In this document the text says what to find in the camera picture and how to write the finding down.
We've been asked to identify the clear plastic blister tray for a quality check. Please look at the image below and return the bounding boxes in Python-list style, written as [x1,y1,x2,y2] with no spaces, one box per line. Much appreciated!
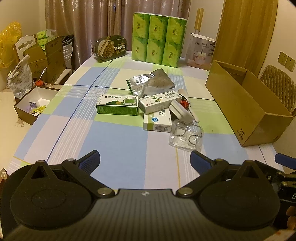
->
[169,120,204,152]

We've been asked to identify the white rice spoon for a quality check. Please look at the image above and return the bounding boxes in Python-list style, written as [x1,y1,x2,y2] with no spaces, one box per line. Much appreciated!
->
[178,88,200,123]

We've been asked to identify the white rectangular plastic case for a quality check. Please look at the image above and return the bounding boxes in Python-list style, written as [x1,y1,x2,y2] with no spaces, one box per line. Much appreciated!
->
[169,99,194,123]

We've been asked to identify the white blue medicine box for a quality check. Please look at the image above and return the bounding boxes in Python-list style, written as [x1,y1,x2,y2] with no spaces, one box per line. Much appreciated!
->
[143,108,172,133]

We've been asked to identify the small red object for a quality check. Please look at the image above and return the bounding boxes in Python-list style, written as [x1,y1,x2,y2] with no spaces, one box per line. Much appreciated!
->
[180,100,189,110]

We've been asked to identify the green medicine box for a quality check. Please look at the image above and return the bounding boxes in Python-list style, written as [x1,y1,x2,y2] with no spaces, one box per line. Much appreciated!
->
[96,94,138,116]

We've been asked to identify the silver foil pouch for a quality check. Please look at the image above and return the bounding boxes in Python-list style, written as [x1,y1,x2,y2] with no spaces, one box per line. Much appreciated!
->
[126,68,175,98]

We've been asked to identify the person's right hand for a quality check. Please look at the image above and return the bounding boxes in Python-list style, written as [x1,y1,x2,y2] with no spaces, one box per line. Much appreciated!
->
[286,206,296,230]

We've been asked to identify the large open cardboard box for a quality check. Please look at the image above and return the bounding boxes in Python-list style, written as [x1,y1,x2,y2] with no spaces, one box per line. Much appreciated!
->
[206,60,293,147]

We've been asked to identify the quilted beige chair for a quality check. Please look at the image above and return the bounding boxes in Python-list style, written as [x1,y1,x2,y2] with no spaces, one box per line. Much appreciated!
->
[260,65,296,116]

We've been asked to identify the small open brown box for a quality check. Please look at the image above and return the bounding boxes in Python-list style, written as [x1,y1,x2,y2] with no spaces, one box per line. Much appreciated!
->
[14,87,59,125]

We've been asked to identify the plaid tablecloth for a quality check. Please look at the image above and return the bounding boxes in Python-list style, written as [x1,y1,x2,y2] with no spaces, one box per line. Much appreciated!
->
[7,54,281,190]

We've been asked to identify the white plastic bag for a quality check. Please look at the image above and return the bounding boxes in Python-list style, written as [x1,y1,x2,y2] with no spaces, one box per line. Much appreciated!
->
[8,55,33,99]

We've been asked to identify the white humidifier product box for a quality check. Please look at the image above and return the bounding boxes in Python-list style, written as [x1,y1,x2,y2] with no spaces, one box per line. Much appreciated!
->
[185,33,216,70]

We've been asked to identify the dark green oval food tin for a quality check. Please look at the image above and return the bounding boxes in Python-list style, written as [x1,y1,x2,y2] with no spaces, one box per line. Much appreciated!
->
[92,35,127,62]

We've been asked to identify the white buckets in dark bag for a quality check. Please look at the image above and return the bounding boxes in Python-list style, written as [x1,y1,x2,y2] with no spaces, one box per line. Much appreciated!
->
[62,35,74,70]

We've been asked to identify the yellow plastic bag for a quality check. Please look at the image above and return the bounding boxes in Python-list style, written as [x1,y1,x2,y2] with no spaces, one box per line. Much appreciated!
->
[0,21,22,68]

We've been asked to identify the white chair back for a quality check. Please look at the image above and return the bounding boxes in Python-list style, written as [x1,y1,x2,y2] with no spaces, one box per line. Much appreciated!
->
[14,34,38,63]

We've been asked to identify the green tissue pack bundle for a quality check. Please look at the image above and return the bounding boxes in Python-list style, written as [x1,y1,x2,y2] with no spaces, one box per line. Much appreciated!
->
[132,13,187,67]

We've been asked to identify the wooden door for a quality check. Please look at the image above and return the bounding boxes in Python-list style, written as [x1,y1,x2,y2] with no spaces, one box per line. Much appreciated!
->
[213,0,278,76]

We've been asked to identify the beige curtain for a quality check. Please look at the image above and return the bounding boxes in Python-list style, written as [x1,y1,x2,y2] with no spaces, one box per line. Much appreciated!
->
[45,0,191,69]

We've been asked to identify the double wall socket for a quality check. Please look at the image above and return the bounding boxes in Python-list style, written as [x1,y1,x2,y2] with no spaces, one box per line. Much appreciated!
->
[277,52,295,72]

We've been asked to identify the wooden wall hanger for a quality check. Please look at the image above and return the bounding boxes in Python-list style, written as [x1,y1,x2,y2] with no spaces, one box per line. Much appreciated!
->
[194,8,204,33]

